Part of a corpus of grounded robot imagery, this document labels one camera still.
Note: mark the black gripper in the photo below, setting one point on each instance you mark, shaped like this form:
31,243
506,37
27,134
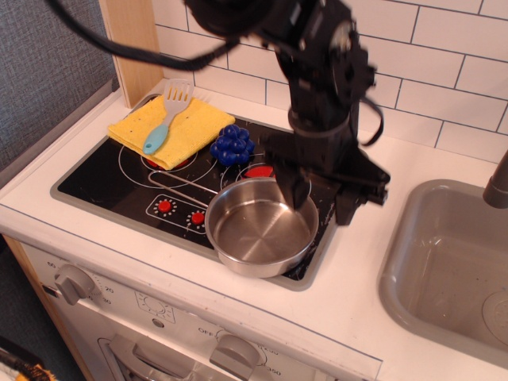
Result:
333,157

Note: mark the stainless steel pot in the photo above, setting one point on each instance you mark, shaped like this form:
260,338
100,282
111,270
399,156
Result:
254,232

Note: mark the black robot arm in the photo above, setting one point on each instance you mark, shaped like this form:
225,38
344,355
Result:
328,73

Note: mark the blue toy grapes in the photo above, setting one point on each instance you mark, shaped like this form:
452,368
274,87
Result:
233,146

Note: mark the grey sink basin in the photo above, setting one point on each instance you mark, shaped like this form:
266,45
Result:
445,274

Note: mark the black toy stovetop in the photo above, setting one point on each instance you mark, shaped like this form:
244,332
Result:
111,181

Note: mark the yellow folded cloth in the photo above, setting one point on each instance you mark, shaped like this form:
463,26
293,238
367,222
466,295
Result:
190,131

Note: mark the grey faucet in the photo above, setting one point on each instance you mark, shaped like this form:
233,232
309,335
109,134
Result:
495,193

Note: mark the grey right oven knob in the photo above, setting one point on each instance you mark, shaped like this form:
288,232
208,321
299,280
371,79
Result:
236,356

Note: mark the grey oven knob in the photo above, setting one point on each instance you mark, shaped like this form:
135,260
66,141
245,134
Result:
73,283
236,356

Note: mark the grey left oven knob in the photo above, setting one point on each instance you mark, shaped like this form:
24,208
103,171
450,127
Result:
73,283

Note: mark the grey spatula blue handle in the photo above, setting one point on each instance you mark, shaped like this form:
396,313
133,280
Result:
176,98

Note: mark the oven door handle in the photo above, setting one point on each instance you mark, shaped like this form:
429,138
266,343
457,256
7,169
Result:
149,360

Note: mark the wooden post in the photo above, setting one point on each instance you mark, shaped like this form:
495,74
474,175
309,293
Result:
132,23

